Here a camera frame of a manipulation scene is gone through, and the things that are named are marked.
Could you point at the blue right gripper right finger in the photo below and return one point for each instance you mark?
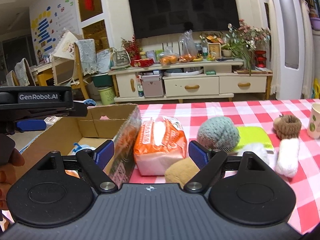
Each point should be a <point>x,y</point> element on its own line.
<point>199,154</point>

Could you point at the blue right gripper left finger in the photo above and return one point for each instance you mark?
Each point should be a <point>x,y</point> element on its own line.
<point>104,153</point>

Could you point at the tan strawberry plush toy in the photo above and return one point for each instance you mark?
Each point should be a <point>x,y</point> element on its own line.
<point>181,172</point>

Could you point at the brown fuzzy scrunchie toy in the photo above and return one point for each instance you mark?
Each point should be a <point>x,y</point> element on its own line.
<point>287,127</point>

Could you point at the person's left hand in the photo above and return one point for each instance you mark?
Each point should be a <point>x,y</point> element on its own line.
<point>8,176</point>

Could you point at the grey-green knitted hat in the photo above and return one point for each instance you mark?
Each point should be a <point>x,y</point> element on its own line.
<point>218,133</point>

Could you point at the brown cardboard box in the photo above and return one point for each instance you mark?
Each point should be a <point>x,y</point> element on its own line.
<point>118,123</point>

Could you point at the orange tissue pack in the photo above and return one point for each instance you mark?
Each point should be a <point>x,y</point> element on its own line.
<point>159,144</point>

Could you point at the yellow-green cloth pad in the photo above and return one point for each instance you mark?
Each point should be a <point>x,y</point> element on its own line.
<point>250,135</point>

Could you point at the green waste bin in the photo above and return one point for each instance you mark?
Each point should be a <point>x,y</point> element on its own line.
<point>107,95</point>

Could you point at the wooden dining chair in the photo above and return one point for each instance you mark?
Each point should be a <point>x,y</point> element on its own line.
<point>74,62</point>

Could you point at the cream TV cabinet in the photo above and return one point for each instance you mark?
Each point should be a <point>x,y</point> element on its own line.
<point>193,80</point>

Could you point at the pink storage box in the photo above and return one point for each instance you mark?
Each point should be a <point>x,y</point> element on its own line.
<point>153,86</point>

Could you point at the white fluffy sock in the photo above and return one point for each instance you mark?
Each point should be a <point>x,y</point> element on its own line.
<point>287,161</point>

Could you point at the bag of oranges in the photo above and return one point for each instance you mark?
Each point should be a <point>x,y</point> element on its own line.
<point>168,59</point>

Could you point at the red gift box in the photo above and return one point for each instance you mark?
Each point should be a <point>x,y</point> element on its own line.
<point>143,63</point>

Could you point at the clear plastic bag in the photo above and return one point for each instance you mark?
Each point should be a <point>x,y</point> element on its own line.
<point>187,43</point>

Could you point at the red white checkered tablecloth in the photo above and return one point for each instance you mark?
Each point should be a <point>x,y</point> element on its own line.
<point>261,114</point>

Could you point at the red vase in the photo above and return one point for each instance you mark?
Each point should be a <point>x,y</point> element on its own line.
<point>260,58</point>

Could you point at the white paper cup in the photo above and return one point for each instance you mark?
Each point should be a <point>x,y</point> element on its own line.
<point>313,129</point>

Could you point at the potted flower plant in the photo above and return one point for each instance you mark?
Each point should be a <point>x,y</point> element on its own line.
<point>244,40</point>

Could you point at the white standing air conditioner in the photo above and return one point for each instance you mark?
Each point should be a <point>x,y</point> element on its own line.
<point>292,52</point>

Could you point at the black flat television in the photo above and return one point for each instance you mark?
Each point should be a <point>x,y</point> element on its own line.
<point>163,17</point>

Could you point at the purple plastic basin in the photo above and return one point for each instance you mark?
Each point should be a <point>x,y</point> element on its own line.
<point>315,23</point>

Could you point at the wooden photo frame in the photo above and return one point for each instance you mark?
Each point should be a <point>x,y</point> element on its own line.
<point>214,51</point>

